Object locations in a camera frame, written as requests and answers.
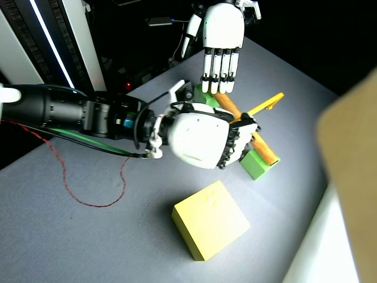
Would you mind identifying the wooden round rod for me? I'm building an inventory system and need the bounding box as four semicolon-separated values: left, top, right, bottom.
213;93;280;166

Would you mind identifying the white light strip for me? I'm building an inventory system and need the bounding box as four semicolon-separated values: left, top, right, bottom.
28;0;75;90

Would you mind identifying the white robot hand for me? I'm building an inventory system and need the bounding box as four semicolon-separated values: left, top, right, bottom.
179;3;246;95
167;101;262;171

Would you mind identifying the yellow wooden block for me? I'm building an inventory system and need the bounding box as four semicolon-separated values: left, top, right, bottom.
171;180;252;262

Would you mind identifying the grey table cloth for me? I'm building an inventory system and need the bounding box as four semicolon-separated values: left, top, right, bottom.
0;37;338;283

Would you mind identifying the red cable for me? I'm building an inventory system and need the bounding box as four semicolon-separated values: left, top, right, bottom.
0;119;134;208

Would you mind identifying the orange frame hacksaw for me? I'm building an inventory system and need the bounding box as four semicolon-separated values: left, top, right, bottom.
228;92;285;124

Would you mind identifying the beige board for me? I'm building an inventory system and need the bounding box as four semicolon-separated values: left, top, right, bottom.
316;67;377;283

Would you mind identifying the white frame column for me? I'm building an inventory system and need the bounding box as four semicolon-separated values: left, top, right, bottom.
60;0;107;93

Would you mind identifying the small grey device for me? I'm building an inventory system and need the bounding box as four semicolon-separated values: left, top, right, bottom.
147;17;175;28

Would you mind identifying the green support block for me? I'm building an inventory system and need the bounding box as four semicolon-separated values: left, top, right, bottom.
239;148;282;181
193;83;220;108

